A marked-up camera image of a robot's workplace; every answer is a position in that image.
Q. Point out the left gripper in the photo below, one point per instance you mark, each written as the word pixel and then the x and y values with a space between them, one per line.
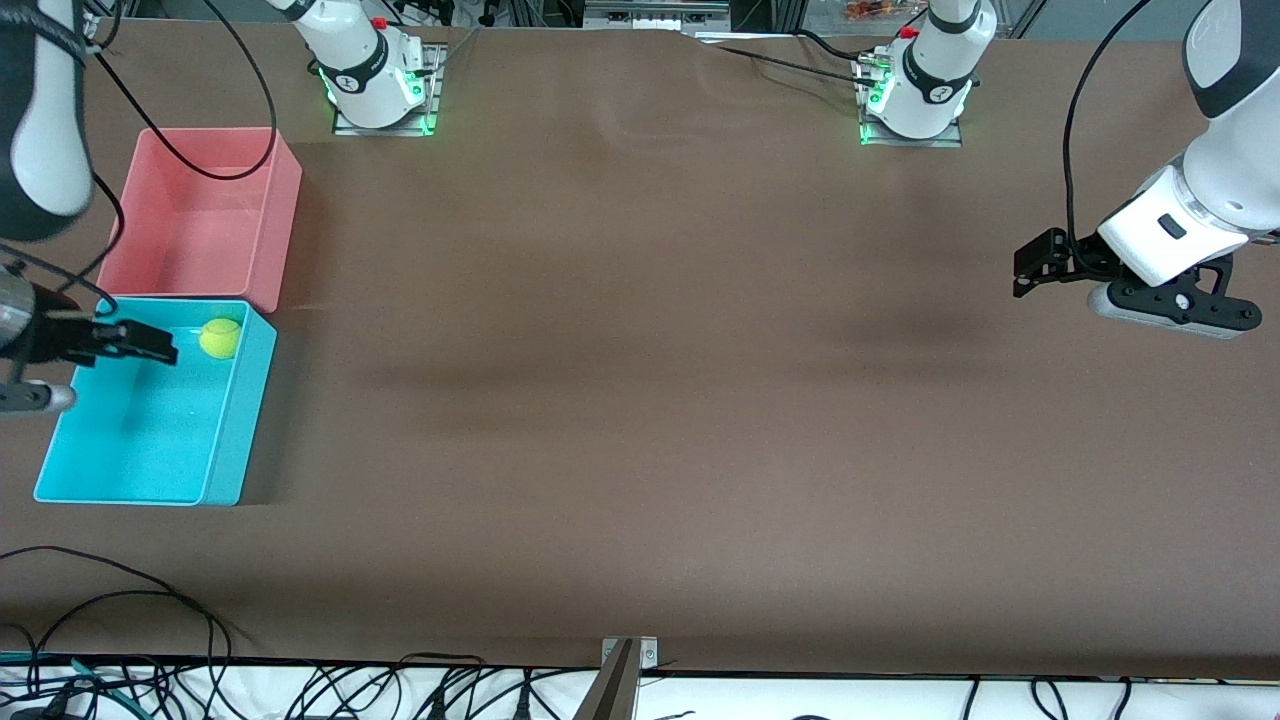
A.
pixel 1082 263

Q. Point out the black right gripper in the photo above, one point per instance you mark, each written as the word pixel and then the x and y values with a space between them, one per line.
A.
pixel 55 337

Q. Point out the yellow tennis ball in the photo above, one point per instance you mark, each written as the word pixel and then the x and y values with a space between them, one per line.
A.
pixel 220 338

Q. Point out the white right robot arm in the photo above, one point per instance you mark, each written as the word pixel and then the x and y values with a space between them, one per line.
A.
pixel 50 150

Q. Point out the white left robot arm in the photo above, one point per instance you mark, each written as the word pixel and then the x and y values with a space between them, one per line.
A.
pixel 1230 170

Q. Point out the blue plastic bin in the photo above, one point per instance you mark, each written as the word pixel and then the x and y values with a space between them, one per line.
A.
pixel 150 430

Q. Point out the pink plastic bin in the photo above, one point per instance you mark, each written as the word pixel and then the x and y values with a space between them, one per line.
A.
pixel 200 230

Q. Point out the grey metal box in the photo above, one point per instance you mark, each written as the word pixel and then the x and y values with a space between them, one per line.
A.
pixel 655 12

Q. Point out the grey metal bar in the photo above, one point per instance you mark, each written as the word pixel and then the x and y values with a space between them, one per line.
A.
pixel 615 690

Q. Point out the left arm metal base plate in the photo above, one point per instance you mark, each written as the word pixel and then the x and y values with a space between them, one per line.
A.
pixel 945 140

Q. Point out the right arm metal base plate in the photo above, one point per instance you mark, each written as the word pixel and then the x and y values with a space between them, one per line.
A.
pixel 435 100

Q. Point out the silver metal bracket plate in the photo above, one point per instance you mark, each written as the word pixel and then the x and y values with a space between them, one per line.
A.
pixel 648 652

